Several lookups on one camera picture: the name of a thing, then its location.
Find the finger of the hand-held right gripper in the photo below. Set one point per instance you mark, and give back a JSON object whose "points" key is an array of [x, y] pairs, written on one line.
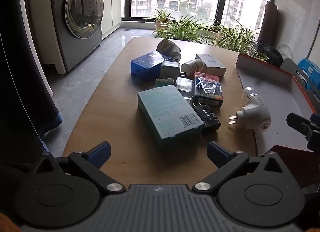
{"points": [[298, 123], [315, 143]]}

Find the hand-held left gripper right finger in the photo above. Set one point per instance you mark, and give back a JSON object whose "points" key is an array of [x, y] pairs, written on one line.
{"points": [[217, 153]]}

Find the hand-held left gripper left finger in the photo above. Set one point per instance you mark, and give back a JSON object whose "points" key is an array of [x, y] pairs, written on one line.
{"points": [[101, 150]]}

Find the black power adapter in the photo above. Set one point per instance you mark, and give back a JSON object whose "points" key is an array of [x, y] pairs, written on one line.
{"points": [[207, 119]]}

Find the orange cardboard box tray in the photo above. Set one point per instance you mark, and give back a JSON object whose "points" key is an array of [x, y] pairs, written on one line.
{"points": [[275, 97]]}

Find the white plug with clear bulb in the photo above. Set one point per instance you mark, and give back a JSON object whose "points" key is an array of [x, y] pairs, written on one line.
{"points": [[255, 113]]}

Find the teal cardboard box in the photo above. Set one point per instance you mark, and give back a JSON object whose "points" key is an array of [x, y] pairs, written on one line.
{"points": [[167, 112]]}

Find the white grey cardboard box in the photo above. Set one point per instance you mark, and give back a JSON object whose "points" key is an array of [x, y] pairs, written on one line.
{"points": [[212, 66]]}

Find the white pill bottle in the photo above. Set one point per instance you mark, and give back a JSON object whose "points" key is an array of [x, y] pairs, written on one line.
{"points": [[191, 66]]}

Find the blue plastic case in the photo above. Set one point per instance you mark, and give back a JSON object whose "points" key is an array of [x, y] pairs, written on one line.
{"points": [[145, 67]]}

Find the white cube power adapter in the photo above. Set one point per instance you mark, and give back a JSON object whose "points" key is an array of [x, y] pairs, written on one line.
{"points": [[170, 70]]}

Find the white elbow plug night light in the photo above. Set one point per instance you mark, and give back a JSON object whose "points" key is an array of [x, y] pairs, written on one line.
{"points": [[168, 48]]}

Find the grey chair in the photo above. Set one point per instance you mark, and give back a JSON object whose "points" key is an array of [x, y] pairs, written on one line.
{"points": [[291, 68]]}

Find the red black card box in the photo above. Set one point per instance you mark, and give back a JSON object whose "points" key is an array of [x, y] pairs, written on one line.
{"points": [[207, 88]]}

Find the white fan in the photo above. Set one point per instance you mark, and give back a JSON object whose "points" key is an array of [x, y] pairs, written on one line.
{"points": [[286, 51]]}

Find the clear plastic container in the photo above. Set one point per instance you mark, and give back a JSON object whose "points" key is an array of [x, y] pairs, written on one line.
{"points": [[185, 87]]}

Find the black bag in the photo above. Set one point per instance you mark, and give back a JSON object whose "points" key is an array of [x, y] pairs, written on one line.
{"points": [[271, 53]]}

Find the small grey green gadget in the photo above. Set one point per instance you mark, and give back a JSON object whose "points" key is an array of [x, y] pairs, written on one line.
{"points": [[163, 82]]}

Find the wide spider plant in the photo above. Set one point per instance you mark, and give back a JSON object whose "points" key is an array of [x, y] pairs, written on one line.
{"points": [[235, 37]]}

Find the grey washing machine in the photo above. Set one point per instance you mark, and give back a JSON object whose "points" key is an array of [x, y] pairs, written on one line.
{"points": [[62, 47]]}

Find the large spider plant white pot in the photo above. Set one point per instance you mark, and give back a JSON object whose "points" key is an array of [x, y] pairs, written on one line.
{"points": [[182, 29]]}

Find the small spider plant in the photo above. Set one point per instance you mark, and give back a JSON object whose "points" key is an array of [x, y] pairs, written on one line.
{"points": [[162, 17]]}

